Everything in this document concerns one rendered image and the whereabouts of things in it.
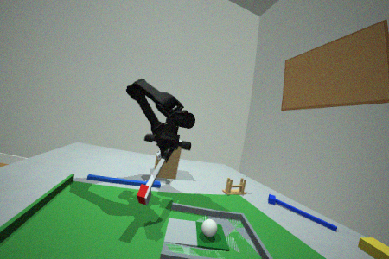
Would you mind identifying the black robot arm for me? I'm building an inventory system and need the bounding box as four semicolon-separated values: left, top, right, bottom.
126;79;195;151

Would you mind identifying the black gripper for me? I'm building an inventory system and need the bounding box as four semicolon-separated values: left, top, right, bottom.
143;124;191;163

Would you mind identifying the white ball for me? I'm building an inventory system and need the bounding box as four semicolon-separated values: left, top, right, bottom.
201;219;217;237

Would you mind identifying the green putting mat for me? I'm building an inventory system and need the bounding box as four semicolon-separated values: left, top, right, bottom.
0;181;326;259

